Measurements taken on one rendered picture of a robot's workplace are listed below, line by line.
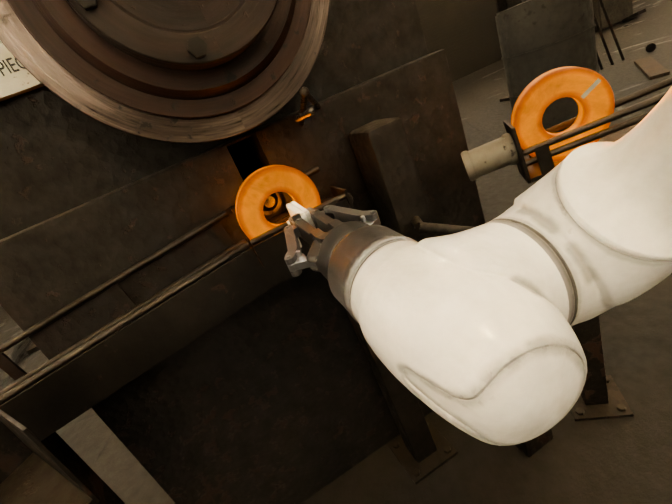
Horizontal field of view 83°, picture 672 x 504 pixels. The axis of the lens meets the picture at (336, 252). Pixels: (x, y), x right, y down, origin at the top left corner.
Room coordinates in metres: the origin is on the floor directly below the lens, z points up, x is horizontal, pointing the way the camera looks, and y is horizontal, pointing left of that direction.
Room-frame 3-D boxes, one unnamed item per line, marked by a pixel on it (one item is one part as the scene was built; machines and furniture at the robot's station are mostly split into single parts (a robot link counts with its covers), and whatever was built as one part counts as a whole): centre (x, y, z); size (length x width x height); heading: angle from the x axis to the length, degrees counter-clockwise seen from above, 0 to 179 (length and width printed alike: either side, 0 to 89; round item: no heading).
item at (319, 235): (0.45, 0.02, 0.74); 0.11 x 0.01 x 0.04; 16
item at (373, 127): (0.75, -0.16, 0.68); 0.11 x 0.08 x 0.24; 14
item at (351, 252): (0.32, -0.03, 0.73); 0.09 x 0.06 x 0.09; 104
